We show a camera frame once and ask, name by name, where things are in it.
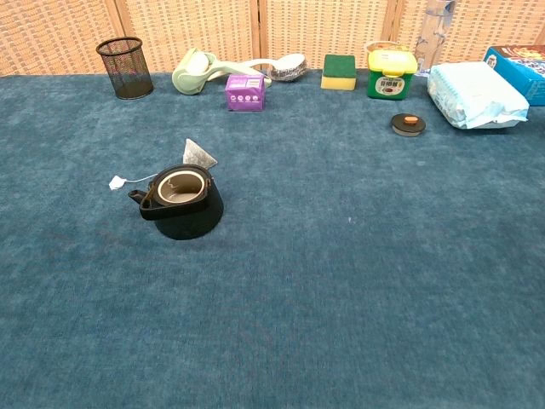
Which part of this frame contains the pyramid tea bag with string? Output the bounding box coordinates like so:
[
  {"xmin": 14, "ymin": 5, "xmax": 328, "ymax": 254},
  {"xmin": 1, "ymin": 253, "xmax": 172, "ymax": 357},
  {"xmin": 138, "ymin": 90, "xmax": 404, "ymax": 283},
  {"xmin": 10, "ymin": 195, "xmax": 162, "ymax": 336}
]
[{"xmin": 108, "ymin": 137, "xmax": 219, "ymax": 193}]

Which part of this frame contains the black teapot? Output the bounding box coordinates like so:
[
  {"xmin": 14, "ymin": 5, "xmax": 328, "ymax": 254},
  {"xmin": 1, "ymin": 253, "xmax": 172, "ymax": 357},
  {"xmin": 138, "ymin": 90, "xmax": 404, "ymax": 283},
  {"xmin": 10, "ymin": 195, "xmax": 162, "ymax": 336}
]
[{"xmin": 127, "ymin": 164, "xmax": 225, "ymax": 241}]

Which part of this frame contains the black teapot lid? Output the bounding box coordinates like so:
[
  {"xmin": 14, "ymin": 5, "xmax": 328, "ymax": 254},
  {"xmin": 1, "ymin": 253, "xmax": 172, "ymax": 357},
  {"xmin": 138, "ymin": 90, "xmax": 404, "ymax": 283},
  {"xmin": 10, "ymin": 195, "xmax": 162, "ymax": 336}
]
[{"xmin": 390, "ymin": 112, "xmax": 427, "ymax": 138}]

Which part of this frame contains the blue carpet table cover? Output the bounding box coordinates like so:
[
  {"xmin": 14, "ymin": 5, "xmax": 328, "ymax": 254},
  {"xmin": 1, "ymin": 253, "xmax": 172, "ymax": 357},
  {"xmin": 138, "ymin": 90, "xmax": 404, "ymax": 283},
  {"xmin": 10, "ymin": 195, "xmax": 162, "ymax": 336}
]
[{"xmin": 0, "ymin": 68, "xmax": 545, "ymax": 409}]

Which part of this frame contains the small purple box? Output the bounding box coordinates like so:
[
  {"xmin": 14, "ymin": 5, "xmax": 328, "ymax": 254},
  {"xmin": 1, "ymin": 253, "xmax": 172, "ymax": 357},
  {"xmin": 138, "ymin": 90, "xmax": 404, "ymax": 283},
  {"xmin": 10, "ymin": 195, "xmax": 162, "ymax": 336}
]
[{"xmin": 225, "ymin": 73, "xmax": 267, "ymax": 112}]

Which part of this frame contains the patterned ceramic bowl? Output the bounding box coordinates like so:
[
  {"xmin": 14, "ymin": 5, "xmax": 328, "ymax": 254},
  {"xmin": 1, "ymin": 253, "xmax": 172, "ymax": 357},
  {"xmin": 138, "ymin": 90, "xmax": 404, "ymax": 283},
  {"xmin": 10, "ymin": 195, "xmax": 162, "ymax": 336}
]
[{"xmin": 267, "ymin": 53, "xmax": 308, "ymax": 83}]

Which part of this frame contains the green and yellow sponge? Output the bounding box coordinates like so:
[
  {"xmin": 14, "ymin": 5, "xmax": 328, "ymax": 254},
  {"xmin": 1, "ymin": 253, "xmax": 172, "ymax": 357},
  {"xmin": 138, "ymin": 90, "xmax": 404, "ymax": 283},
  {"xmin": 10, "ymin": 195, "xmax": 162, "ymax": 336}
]
[{"xmin": 320, "ymin": 54, "xmax": 358, "ymax": 91}]

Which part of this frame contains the green jar with yellow lid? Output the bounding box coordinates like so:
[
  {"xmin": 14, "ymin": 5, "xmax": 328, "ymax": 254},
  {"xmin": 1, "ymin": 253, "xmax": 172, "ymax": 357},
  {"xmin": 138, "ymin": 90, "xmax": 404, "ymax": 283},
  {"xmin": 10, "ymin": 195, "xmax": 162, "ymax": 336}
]
[{"xmin": 366, "ymin": 49, "xmax": 418, "ymax": 101}]

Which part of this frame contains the wicker folding screen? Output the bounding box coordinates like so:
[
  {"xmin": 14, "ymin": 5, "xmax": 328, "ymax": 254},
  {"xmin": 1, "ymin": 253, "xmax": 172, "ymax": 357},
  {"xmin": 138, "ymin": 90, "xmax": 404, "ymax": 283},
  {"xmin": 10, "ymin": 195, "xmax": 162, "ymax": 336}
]
[{"xmin": 0, "ymin": 0, "xmax": 545, "ymax": 78}]

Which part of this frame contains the instant noodle cup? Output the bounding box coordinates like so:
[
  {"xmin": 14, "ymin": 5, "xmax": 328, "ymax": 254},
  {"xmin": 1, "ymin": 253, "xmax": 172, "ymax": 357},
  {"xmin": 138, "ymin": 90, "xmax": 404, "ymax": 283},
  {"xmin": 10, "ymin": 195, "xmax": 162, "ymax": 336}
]
[{"xmin": 364, "ymin": 40, "xmax": 404, "ymax": 55}]

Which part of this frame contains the black mesh pen holder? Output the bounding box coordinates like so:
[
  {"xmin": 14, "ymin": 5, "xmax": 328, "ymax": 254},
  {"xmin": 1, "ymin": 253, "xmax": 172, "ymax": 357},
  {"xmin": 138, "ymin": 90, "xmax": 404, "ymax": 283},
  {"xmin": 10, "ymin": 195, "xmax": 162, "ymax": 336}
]
[{"xmin": 95, "ymin": 36, "xmax": 155, "ymax": 101}]

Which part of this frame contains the light blue tissue pack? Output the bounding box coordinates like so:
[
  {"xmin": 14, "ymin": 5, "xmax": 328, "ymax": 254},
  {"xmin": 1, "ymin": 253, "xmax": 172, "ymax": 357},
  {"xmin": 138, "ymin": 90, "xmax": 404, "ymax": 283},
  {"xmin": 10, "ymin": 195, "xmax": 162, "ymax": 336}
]
[{"xmin": 427, "ymin": 61, "xmax": 531, "ymax": 130}]

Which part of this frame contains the clear plastic water bottle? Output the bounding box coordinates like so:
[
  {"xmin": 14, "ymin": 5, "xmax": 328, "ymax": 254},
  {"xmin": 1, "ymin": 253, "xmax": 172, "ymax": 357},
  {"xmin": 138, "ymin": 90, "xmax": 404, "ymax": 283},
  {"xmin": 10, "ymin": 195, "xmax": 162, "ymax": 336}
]
[{"xmin": 413, "ymin": 0, "xmax": 456, "ymax": 74}]

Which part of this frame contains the large blue cookie box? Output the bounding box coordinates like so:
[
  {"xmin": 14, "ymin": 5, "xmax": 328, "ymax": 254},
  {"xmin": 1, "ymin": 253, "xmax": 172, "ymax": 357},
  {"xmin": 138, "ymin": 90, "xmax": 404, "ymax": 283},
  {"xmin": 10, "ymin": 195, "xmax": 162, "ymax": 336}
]
[{"xmin": 483, "ymin": 44, "xmax": 545, "ymax": 107}]

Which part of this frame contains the white long-handled spoon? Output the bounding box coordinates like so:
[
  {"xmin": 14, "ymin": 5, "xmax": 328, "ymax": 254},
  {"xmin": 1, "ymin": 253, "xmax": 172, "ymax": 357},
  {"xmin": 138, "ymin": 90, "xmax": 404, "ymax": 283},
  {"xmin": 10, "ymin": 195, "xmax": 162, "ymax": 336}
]
[{"xmin": 232, "ymin": 58, "xmax": 278, "ymax": 72}]

